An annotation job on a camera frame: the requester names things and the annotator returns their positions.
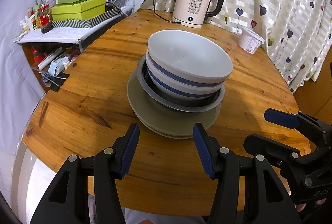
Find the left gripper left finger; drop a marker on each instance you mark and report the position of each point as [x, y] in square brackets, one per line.
[66, 198]

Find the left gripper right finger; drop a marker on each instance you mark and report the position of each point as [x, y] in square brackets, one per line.
[266, 198]

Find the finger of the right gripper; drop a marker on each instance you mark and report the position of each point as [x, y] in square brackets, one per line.
[317, 131]
[277, 154]

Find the small white bowl blue stripe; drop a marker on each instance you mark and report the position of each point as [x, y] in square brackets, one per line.
[191, 58]

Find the stainless steel bowl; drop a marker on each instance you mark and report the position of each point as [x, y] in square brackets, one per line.
[190, 106]

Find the large white bowl blue stripe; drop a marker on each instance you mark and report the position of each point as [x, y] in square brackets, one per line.
[180, 90]

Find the person's right hand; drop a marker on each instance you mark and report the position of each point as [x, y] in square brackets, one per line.
[301, 207]

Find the wooden cabinet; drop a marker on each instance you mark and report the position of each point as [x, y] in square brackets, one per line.
[314, 98]

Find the white plastic tub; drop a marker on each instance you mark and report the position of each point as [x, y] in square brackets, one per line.
[250, 41]

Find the heart patterned curtain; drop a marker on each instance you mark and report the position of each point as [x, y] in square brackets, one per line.
[297, 33]

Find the white side shelf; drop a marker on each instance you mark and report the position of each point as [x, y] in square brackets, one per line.
[64, 35]

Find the white electric kettle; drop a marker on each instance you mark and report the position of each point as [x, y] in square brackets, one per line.
[192, 13]

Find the red labelled jar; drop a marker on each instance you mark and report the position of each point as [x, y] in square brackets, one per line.
[45, 18]

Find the lime green box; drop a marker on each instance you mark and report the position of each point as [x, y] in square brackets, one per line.
[81, 11]

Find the chevron patterned tray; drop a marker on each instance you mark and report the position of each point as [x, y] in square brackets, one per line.
[86, 19]

